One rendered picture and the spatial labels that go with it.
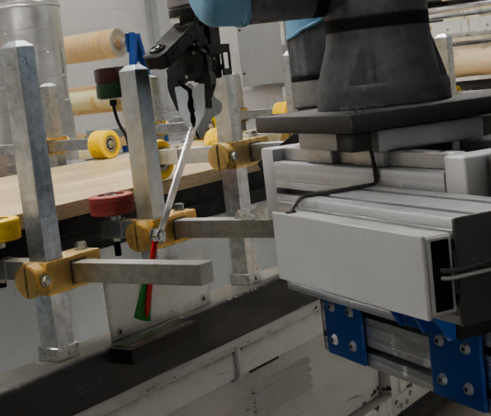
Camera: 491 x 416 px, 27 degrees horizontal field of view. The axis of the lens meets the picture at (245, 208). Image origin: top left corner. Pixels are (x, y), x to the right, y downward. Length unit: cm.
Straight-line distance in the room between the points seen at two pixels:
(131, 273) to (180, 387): 40
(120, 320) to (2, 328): 23
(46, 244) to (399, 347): 58
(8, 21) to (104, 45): 328
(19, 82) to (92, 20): 1072
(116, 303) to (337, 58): 66
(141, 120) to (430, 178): 79
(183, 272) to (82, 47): 781
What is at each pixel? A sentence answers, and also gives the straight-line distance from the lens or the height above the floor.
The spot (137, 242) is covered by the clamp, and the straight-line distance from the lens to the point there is 172.
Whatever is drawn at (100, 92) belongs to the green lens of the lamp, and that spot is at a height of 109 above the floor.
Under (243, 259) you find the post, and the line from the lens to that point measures 194.
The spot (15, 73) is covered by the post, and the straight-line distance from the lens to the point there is 153.
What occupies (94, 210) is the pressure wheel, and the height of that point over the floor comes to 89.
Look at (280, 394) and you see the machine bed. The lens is 250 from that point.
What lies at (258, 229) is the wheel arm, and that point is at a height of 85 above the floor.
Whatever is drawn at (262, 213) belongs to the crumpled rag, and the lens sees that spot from 163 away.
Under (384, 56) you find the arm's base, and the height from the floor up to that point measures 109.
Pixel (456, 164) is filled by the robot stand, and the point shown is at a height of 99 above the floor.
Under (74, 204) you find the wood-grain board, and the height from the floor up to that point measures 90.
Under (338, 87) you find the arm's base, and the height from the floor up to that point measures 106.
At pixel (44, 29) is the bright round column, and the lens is 584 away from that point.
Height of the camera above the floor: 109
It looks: 7 degrees down
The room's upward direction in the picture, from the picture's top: 6 degrees counter-clockwise
